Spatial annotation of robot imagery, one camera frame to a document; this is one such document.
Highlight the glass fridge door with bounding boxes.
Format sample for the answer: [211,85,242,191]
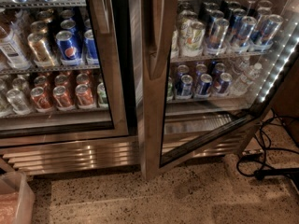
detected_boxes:
[138,0,299,181]
[0,0,127,137]

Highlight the stainless fridge bottom grille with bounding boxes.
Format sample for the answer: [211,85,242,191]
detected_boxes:
[0,122,258,179]

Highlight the green soda can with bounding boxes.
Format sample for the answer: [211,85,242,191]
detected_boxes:
[166,77,174,102]

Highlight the blue Pepsi can lower left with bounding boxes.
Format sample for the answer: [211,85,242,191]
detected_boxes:
[176,75,193,99]

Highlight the blue pepsi can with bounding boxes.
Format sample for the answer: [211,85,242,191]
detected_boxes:
[194,74,212,98]
[56,31,82,66]
[176,75,193,99]
[212,73,233,96]

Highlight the blue Pepsi can lower middle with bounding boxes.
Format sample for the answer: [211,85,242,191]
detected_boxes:
[194,74,212,98]

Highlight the red soda can right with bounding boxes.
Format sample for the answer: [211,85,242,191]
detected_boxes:
[75,84,95,109]

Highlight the red soda can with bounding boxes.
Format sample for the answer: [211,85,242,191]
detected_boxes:
[30,87,53,113]
[75,84,95,109]
[52,86,75,111]

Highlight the blue Pepsi can edge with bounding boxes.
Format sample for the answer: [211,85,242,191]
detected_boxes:
[84,30,99,64]

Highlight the blue Pepsi can lower right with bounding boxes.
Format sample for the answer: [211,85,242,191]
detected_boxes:
[212,73,233,96]

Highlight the Mountain Dew can right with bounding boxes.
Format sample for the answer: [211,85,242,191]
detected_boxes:
[181,21,206,57]

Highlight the red soda can middle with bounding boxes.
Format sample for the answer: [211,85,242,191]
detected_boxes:
[52,86,75,111]

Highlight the clear water bottle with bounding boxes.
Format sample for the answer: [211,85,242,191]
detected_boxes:
[230,63,262,96]

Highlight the blue Pepsi can front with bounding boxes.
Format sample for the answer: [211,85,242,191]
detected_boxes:
[56,31,82,66]

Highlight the silver blue energy can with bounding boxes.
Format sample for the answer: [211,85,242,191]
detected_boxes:
[205,18,229,55]

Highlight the red soda can left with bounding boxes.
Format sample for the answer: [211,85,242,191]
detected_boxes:
[30,87,53,113]

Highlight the gold soda can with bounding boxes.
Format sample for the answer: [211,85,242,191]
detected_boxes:
[27,33,58,68]

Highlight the silver can lower left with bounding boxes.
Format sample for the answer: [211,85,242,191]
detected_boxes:
[7,89,32,115]

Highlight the clear labelled bottle left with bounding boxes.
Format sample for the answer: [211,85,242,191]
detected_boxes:
[0,22,31,70]

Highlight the clear plastic storage bin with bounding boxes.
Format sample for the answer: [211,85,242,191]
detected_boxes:
[0,172,35,224]

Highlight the black power cable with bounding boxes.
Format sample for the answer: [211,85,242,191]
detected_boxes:
[235,109,299,181]

